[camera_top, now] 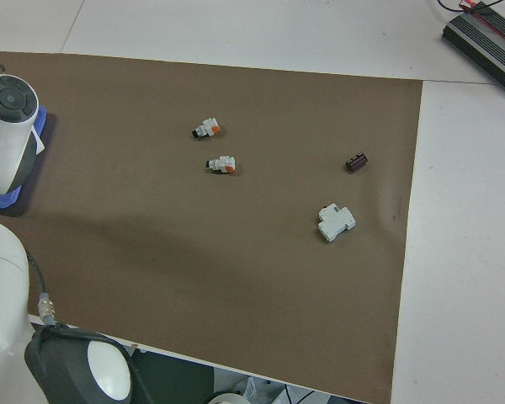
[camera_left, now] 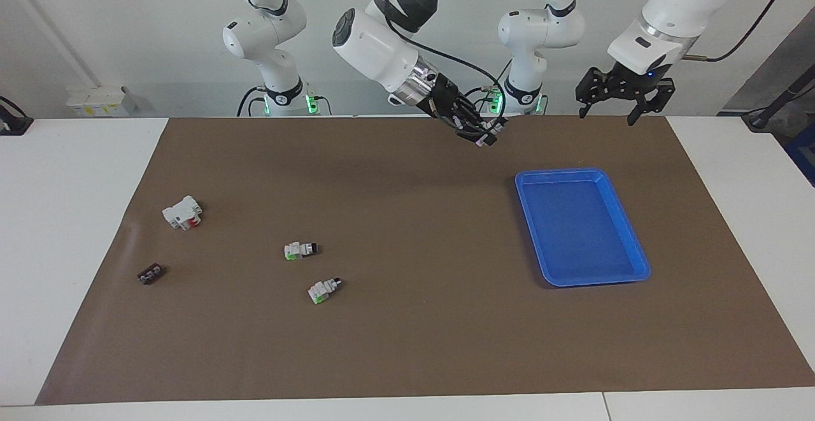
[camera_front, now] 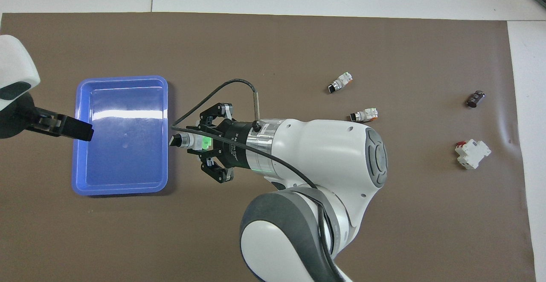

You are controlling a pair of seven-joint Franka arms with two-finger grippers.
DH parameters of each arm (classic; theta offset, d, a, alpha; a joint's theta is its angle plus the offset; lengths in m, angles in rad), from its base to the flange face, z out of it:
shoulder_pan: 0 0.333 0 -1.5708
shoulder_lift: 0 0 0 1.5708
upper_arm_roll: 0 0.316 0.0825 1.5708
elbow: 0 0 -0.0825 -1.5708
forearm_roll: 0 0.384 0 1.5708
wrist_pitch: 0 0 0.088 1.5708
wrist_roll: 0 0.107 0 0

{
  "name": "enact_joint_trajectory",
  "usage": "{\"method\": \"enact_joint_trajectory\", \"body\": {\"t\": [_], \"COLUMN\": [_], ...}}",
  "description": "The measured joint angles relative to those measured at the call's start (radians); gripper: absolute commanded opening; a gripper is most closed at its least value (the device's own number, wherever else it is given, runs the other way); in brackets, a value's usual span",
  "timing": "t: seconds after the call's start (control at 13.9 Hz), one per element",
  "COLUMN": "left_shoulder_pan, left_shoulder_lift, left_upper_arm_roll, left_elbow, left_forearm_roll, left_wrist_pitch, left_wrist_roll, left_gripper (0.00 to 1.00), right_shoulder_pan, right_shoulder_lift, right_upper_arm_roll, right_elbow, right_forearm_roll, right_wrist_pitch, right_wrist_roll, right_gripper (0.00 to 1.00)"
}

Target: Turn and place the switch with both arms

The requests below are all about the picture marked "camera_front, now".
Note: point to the small black terminal block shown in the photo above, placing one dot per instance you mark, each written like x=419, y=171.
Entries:
x=476, y=98

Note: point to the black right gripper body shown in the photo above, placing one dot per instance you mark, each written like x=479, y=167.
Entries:
x=230, y=145

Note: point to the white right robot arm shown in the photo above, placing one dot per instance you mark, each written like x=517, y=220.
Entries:
x=324, y=162

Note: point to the brown table mat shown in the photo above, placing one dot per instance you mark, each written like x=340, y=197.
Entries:
x=277, y=39

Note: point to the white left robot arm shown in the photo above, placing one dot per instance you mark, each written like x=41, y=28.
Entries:
x=13, y=64

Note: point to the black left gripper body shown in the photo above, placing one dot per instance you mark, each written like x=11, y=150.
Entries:
x=17, y=117

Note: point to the blue plastic tray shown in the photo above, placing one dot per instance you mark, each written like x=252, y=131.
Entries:
x=128, y=154

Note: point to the white red circuit breaker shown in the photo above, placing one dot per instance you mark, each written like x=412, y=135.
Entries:
x=472, y=154

